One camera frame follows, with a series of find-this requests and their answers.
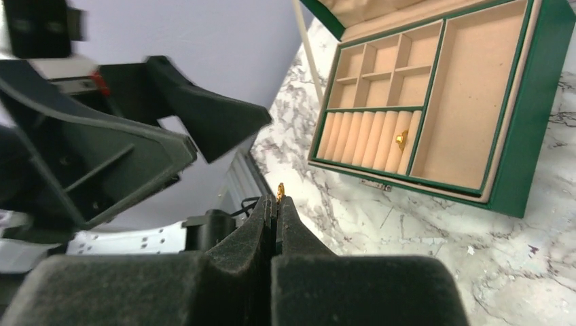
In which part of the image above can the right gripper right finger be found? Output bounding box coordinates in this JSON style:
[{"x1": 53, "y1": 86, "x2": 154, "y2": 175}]
[{"x1": 271, "y1": 197, "x2": 469, "y2": 325}]

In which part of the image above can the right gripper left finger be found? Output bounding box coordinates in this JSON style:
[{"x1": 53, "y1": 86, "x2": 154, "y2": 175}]
[{"x1": 1, "y1": 195, "x2": 276, "y2": 325}]

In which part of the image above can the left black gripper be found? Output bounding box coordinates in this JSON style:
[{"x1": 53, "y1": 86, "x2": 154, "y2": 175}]
[{"x1": 1, "y1": 58, "x2": 196, "y2": 243}]

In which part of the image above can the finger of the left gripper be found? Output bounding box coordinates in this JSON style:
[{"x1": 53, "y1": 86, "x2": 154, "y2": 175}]
[{"x1": 98, "y1": 56, "x2": 272, "y2": 163}]

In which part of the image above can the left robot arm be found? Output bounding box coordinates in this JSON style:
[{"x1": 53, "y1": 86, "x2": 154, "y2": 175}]
[{"x1": 1, "y1": 56, "x2": 272, "y2": 274}]

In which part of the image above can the green jewelry box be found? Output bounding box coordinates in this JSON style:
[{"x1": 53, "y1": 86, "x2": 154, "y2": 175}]
[{"x1": 305, "y1": 0, "x2": 575, "y2": 218}]

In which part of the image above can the aluminium frame rail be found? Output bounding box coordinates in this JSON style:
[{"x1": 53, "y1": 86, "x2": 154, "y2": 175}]
[{"x1": 213, "y1": 151, "x2": 272, "y2": 213}]

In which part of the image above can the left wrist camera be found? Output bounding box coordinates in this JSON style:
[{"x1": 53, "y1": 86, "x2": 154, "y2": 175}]
[{"x1": 1, "y1": 0, "x2": 85, "y2": 59}]

